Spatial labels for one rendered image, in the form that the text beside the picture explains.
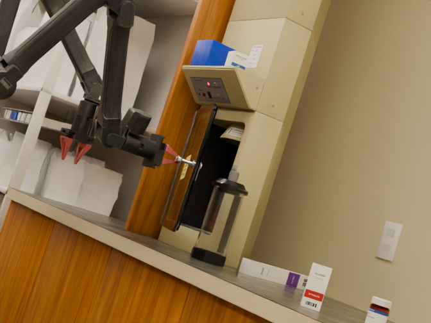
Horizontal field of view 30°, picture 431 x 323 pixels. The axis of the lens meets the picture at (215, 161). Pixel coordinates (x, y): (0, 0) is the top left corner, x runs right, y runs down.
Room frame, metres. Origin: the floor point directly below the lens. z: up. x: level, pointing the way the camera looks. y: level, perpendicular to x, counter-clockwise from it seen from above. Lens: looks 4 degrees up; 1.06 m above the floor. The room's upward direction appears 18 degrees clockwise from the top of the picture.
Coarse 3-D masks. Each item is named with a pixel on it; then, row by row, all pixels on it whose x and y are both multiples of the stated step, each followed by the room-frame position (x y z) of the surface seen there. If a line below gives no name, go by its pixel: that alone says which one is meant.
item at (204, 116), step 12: (204, 108) 2.52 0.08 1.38; (204, 120) 2.44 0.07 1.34; (192, 132) 2.60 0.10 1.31; (204, 132) 2.38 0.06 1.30; (192, 144) 2.52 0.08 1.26; (192, 156) 2.44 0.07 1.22; (180, 168) 2.61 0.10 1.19; (192, 168) 2.37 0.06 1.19; (180, 180) 2.53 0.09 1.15; (180, 192) 2.45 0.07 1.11; (168, 204) 2.62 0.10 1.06; (180, 204) 2.38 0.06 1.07; (168, 216) 2.54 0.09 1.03; (180, 216) 2.36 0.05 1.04; (168, 228) 2.46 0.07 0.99
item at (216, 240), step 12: (216, 192) 2.27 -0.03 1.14; (228, 192) 2.26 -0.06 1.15; (216, 204) 2.26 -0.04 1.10; (228, 204) 2.26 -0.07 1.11; (240, 204) 2.28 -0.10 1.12; (204, 216) 2.30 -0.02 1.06; (216, 216) 2.26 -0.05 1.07; (228, 216) 2.26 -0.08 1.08; (204, 228) 2.27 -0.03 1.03; (216, 228) 2.26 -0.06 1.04; (228, 228) 2.27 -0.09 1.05; (204, 240) 2.27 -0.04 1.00; (216, 240) 2.26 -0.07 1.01; (228, 240) 2.28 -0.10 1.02; (216, 252) 2.26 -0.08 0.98
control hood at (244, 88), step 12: (192, 72) 2.56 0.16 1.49; (204, 72) 2.50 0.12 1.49; (216, 72) 2.44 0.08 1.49; (228, 72) 2.38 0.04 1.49; (240, 72) 2.35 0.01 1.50; (228, 84) 2.42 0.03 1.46; (240, 84) 2.36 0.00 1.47; (252, 84) 2.38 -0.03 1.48; (228, 96) 2.45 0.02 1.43; (240, 96) 2.40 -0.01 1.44; (252, 96) 2.39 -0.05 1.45; (240, 108) 2.46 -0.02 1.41; (252, 108) 2.40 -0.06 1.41
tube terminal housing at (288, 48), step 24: (240, 24) 2.60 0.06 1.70; (264, 24) 2.49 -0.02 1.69; (288, 24) 2.41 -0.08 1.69; (240, 48) 2.57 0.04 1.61; (264, 48) 2.45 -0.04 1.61; (288, 48) 2.43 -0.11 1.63; (312, 48) 2.58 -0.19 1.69; (264, 72) 2.42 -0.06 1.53; (288, 72) 2.44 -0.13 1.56; (264, 96) 2.41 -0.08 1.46; (288, 96) 2.46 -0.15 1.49; (216, 120) 2.62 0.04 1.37; (240, 120) 2.46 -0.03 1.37; (264, 120) 2.42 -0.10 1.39; (288, 120) 2.55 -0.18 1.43; (240, 144) 2.42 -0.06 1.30; (264, 144) 2.44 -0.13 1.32; (240, 168) 2.41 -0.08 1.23; (264, 168) 2.45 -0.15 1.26; (264, 192) 2.53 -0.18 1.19; (240, 216) 2.44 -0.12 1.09; (168, 240) 2.61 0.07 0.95; (192, 240) 2.50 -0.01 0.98; (240, 240) 2.45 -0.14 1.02; (240, 264) 2.50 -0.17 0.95
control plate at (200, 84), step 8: (192, 80) 2.59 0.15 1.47; (200, 80) 2.55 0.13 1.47; (208, 80) 2.50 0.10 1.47; (216, 80) 2.46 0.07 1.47; (200, 88) 2.58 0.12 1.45; (208, 88) 2.53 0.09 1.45; (216, 88) 2.49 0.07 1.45; (224, 88) 2.45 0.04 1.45; (200, 96) 2.60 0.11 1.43; (216, 96) 2.51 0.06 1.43; (224, 96) 2.47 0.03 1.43
